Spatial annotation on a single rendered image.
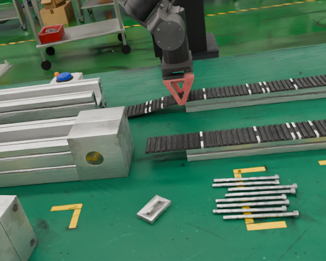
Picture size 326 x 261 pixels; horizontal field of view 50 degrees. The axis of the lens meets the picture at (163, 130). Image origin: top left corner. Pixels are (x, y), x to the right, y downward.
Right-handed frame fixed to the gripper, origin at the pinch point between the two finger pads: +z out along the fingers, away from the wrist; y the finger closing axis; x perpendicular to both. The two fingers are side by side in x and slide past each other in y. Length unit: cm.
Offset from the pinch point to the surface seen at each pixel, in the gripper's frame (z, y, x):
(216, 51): 3.9, -39.2, 11.4
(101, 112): -6.1, 15.7, -14.7
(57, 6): 52, -470, -191
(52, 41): 52, -269, -134
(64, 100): -4.7, 4.8, -25.5
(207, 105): 2.2, 1.9, 5.8
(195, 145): 0.0, 21.0, 2.4
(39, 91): -4.5, -2.5, -34.0
